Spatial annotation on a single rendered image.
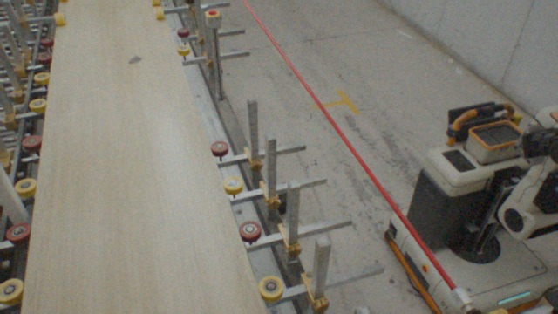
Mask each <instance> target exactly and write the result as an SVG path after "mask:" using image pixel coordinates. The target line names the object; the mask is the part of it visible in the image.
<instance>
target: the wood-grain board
mask: <svg viewBox="0 0 558 314"><path fill-rule="evenodd" d="M159 3H160V2H159ZM154 7H162V5H161V3H160V5H158V6H152V4H151V2H150V0H66V1H60V0H59V6H58V13H61V12H64V14H65V18H66V24H64V25H58V24H57V27H56V36H55V43H54V50H53V57H52V65H51V79H50V86H49V93H48V101H47V108H46V116H45V123H44V130H43V138H42V145H41V153H40V161H39V168H38V175H37V190H36V197H35V204H34V211H33V218H32V226H31V240H30V247H29V255H28V262H27V270H26V278H25V279H24V292H23V299H22V308H21V314H267V312H266V309H265V307H264V304H263V301H262V297H261V293H260V291H259V288H258V285H257V282H256V280H255V275H254V272H252V270H251V268H250V265H249V261H248V257H247V254H246V251H245V249H244V246H243V243H242V239H241V236H240V233H239V231H238V228H237V225H236V222H235V218H234V215H233V212H232V209H231V207H230V204H229V201H228V197H227V194H226V191H225V188H224V186H223V183H222V180H221V176H220V173H219V170H217V167H216V165H215V162H214V157H213V155H212V152H211V149H210V146H209V144H208V139H207V136H206V134H205V131H204V128H203V125H202V122H201V118H200V115H199V113H198V110H197V107H196V104H195V102H194V97H193V94H192V92H191V89H190V85H189V83H188V81H187V78H186V76H185V73H184V71H183V68H182V65H181V62H180V58H179V54H178V52H177V49H176V46H175V44H174V40H173V37H172V34H171V31H170V29H169V26H168V22H167V18H166V15H165V14H164V16H165V18H162V19H156V18H155V15H154V10H153V8H154ZM162 8H163V7H162ZM134 56H140V58H141V59H143V61H141V62H138V63H137V64H129V63H130V61H131V59H132V58H133V57H134Z"/></svg>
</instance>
